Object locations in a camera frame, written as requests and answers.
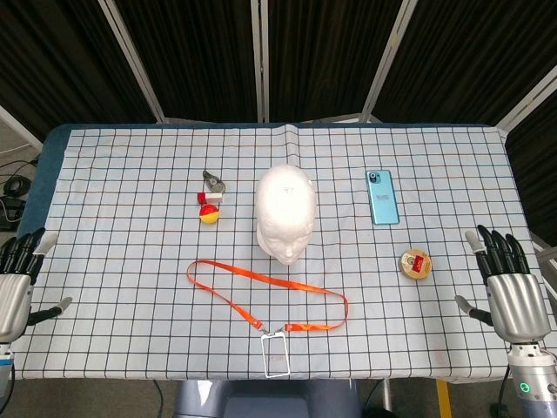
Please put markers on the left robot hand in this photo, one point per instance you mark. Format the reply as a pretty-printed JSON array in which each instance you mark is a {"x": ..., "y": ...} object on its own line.
[{"x": 13, "y": 296}]

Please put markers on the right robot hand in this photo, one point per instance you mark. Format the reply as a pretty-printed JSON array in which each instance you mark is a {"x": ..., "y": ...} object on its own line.
[{"x": 518, "y": 305}]

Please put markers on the clear white-framed badge holder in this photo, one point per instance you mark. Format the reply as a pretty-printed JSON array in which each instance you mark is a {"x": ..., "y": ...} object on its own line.
[{"x": 275, "y": 357}]

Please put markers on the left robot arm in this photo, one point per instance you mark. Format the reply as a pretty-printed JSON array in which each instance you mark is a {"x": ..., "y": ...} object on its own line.
[{"x": 4, "y": 366}]

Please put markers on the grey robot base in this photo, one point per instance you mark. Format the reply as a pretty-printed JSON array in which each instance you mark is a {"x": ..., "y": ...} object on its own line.
[{"x": 261, "y": 400}]

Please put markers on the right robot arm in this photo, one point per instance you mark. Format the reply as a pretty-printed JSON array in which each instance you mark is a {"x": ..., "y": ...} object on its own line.
[{"x": 528, "y": 374}]

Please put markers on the white foam mannequin head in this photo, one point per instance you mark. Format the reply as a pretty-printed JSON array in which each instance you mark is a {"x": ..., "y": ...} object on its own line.
[{"x": 285, "y": 209}]

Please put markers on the black floor power box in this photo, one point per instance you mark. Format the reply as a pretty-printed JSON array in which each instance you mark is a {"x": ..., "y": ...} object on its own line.
[{"x": 8, "y": 213}]

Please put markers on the light blue checked tablecloth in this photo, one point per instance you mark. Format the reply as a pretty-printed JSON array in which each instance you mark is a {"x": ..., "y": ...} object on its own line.
[{"x": 130, "y": 283}]

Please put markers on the black folding screen panel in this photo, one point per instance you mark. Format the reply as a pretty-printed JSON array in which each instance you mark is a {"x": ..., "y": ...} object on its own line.
[
  {"x": 322, "y": 56},
  {"x": 52, "y": 56},
  {"x": 537, "y": 165},
  {"x": 196, "y": 56},
  {"x": 470, "y": 56}
]

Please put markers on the blue smartphone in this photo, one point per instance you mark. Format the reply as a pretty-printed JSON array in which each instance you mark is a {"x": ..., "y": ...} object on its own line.
[{"x": 382, "y": 198}]

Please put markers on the red and yellow ball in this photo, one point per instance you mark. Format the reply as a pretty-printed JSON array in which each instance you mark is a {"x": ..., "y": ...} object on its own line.
[{"x": 209, "y": 216}]

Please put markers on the red and white small block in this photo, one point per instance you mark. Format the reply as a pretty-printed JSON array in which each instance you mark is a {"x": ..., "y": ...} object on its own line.
[{"x": 213, "y": 197}]

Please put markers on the grey correction tape dispenser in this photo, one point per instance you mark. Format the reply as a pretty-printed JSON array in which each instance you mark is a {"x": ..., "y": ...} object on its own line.
[{"x": 213, "y": 180}]

